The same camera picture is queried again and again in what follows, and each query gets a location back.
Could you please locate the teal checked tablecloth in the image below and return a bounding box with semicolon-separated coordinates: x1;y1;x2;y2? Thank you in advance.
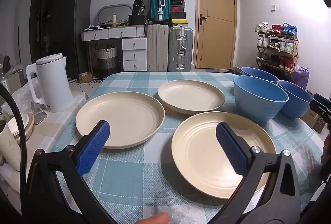
50;71;325;224

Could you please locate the clear plastic bag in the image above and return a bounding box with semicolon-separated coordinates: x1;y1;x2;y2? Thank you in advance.
10;83;39;108

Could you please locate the purple plastic bag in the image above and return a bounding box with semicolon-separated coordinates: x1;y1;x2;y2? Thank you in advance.
292;64;310;90

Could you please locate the yellow and black shoe box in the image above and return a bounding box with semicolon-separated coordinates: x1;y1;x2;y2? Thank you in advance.
168;19;189;28

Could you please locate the woven laundry basket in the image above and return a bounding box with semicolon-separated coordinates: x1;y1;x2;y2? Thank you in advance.
96;45;118;70

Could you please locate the black storage box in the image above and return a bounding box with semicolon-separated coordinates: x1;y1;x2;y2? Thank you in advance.
128;14;146;26

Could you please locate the white electric kettle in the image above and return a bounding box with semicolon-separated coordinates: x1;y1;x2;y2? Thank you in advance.
25;53;74;113

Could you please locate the metal stand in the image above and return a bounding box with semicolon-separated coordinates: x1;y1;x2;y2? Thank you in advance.
27;102;48;125

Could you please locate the black wardrobe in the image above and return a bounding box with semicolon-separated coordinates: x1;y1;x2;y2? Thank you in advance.
28;0;76;66

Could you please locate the cream plate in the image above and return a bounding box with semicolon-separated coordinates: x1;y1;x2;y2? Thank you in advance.
157;79;226;116
171;111;277;199
75;91;166;149

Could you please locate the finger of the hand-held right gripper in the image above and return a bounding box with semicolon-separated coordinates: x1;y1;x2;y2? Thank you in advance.
309;93;331;132

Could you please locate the teal suitcase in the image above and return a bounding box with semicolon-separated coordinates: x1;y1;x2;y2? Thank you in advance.
150;0;171;25

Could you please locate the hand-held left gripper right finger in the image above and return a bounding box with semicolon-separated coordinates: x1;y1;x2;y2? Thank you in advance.
207;122;302;224

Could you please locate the blue bowl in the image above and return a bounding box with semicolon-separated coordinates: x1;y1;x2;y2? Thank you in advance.
233;75;289;121
240;67;280;85
278;80;314;119

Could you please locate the black paper bag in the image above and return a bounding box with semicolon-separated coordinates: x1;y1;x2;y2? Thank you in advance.
132;0;146;16

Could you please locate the white desk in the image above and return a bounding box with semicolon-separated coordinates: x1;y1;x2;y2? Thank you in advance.
81;26;148;79

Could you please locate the white cup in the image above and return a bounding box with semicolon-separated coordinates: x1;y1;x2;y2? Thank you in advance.
0;120;22;172

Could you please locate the brown cardboard box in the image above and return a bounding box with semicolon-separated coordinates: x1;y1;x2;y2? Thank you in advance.
301;107;326;134

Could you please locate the person's left hand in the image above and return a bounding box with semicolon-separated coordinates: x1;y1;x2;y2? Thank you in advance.
137;212;170;224

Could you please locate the wooden door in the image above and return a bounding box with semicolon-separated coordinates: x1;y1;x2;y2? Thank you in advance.
194;0;237;70

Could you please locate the white drawer cabinet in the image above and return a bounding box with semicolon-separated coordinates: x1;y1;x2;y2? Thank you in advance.
122;38;148;72

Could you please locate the stack of small white bowls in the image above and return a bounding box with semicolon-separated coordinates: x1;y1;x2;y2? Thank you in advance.
7;112;35;145

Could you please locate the white curtain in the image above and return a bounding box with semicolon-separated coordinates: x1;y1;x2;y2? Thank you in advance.
5;0;37;66

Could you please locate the wooden shoe rack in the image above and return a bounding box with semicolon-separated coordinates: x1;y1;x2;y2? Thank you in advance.
255;31;300;75

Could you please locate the silver suitcase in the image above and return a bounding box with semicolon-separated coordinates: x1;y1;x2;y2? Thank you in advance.
168;27;194;72

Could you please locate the oval mirror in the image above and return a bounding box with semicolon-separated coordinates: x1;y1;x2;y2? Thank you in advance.
97;4;133;26

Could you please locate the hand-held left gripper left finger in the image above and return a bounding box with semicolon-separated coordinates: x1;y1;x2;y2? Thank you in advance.
24;120;122;224

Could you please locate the dark grey fridge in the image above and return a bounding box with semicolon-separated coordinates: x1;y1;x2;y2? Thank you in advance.
53;0;91;79

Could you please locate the black cable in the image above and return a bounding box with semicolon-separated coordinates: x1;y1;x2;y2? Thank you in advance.
0;83;28;162

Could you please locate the beige suitcase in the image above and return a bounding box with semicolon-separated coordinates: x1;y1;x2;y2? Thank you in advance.
146;23;169;72

